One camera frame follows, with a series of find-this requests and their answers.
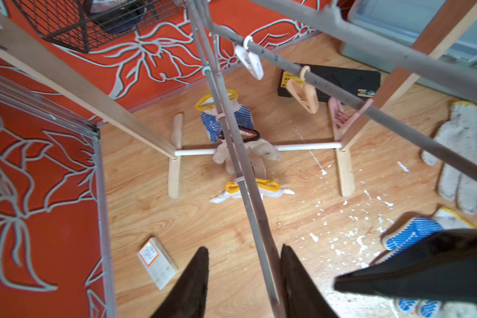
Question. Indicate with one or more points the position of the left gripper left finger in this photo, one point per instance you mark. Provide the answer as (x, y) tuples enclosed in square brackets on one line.
[(188, 296)]

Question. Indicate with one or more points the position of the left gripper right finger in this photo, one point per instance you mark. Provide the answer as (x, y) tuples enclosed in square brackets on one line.
[(301, 296)]

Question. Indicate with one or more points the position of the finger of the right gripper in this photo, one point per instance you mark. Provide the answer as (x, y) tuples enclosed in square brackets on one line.
[(441, 267)]

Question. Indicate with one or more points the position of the grey clip hanger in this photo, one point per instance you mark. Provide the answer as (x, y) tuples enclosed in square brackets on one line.
[(448, 23)]

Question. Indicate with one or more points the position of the pink clothespin clip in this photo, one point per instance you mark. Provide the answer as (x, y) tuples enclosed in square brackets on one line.
[(341, 122)]

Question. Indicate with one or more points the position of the peach clothespin clip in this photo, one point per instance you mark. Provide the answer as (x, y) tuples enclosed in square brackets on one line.
[(305, 94)]

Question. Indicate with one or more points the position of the white clothespin clip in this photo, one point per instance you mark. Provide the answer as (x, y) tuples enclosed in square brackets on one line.
[(250, 60)]

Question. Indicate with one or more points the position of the black tool case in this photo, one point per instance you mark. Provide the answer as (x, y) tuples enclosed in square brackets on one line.
[(362, 83)]

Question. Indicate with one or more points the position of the grey plastic storage box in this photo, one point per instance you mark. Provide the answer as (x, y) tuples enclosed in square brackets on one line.
[(403, 21)]

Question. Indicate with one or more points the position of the black wire basket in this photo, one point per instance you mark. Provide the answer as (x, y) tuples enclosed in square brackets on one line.
[(82, 26)]

